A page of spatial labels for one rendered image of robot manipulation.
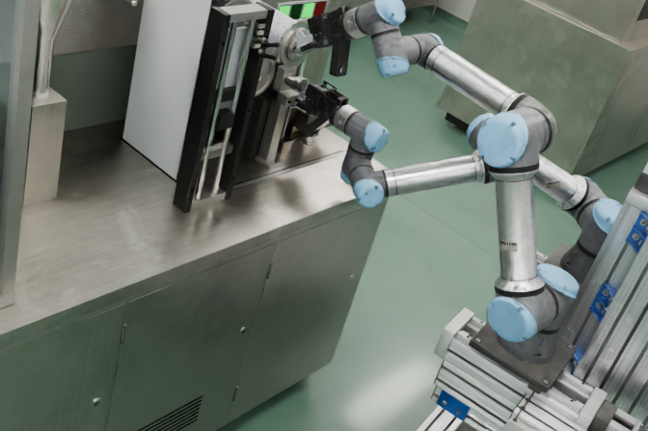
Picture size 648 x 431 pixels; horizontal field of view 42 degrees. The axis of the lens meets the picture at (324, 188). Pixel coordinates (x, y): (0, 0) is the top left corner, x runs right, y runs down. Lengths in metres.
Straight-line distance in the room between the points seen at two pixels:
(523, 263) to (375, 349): 1.46
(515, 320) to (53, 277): 1.04
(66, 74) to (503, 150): 1.16
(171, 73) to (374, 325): 1.63
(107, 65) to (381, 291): 1.74
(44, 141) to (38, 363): 0.50
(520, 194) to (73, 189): 1.09
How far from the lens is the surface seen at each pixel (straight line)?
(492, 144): 1.93
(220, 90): 2.05
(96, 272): 1.95
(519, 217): 1.97
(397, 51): 2.12
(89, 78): 2.41
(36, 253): 1.98
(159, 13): 2.24
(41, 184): 2.12
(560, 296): 2.13
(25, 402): 2.02
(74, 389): 2.10
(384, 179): 2.25
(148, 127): 2.35
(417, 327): 3.56
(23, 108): 1.58
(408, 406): 3.19
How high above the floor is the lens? 2.10
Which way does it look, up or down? 30 degrees down
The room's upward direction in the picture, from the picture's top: 17 degrees clockwise
